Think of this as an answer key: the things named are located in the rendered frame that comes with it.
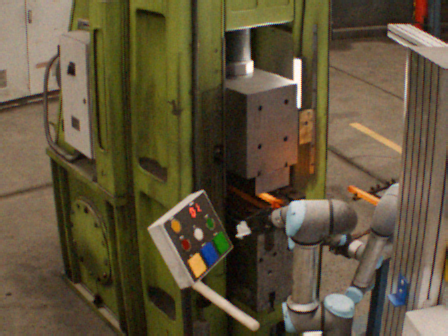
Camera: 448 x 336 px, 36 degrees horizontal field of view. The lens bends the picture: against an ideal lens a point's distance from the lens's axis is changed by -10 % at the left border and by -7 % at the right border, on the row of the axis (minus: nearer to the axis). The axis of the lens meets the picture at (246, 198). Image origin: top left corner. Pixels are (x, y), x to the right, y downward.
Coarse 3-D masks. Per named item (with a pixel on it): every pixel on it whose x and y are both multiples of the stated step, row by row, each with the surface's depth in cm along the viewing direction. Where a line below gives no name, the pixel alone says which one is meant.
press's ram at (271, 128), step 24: (264, 72) 342; (240, 96) 315; (264, 96) 318; (288, 96) 327; (240, 120) 320; (264, 120) 323; (288, 120) 332; (240, 144) 325; (264, 144) 328; (288, 144) 337; (240, 168) 330; (264, 168) 333
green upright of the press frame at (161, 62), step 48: (144, 0) 309; (192, 0) 292; (144, 48) 328; (192, 48) 301; (144, 96) 339; (192, 96) 311; (144, 144) 349; (192, 144) 320; (144, 192) 355; (144, 240) 371; (144, 288) 385; (192, 288) 351
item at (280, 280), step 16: (240, 224) 345; (240, 240) 351; (256, 240) 339; (240, 256) 359; (256, 256) 342; (288, 256) 356; (240, 272) 363; (256, 272) 346; (272, 272) 352; (288, 272) 360; (240, 288) 365; (256, 288) 350; (272, 288) 357; (288, 288) 364; (256, 304) 354; (272, 304) 363
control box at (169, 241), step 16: (176, 208) 299; (208, 208) 310; (160, 224) 284; (192, 224) 299; (160, 240) 288; (176, 240) 288; (192, 240) 296; (208, 240) 304; (176, 256) 287; (192, 256) 293; (176, 272) 291; (192, 272) 290
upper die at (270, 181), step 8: (280, 168) 340; (288, 168) 343; (232, 176) 346; (240, 176) 341; (264, 176) 335; (272, 176) 338; (280, 176) 341; (288, 176) 345; (240, 184) 343; (248, 184) 338; (256, 184) 333; (264, 184) 337; (272, 184) 340; (280, 184) 343; (288, 184) 347; (248, 192) 339; (256, 192) 335; (264, 192) 339
